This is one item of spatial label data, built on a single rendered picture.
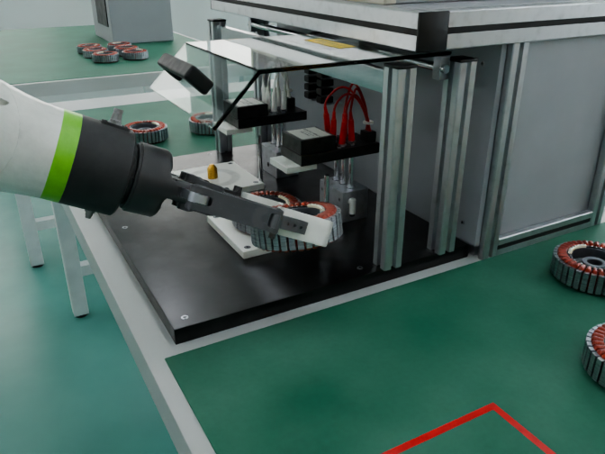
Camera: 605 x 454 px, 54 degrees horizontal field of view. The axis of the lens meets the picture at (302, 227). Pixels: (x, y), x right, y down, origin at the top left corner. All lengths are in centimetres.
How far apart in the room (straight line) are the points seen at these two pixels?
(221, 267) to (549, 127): 53
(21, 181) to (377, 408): 41
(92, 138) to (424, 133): 56
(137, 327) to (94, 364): 124
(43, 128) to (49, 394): 142
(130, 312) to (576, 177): 73
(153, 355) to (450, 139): 48
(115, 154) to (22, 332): 169
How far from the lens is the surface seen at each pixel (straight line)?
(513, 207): 97
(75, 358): 206
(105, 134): 61
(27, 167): 60
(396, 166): 78
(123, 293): 86
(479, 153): 89
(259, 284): 81
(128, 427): 177
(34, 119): 60
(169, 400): 67
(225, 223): 96
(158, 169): 62
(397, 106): 76
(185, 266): 86
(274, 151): 117
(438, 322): 78
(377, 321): 77
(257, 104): 112
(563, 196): 106
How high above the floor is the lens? 118
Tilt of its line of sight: 25 degrees down
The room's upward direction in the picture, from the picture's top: straight up
